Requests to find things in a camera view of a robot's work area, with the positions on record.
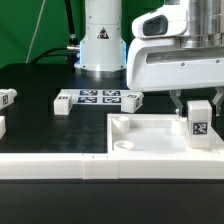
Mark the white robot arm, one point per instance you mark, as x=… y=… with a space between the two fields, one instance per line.
x=102 y=50

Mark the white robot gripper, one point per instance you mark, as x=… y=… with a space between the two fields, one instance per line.
x=176 y=48

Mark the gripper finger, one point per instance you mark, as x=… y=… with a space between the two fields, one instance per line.
x=218 y=100

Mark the white L-shaped obstacle fence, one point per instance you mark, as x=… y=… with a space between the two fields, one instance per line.
x=190 y=164

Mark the white square tabletop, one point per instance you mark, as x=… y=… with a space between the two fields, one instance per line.
x=152 y=134

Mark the white fiducial tag sheet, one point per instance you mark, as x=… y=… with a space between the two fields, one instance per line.
x=97 y=96

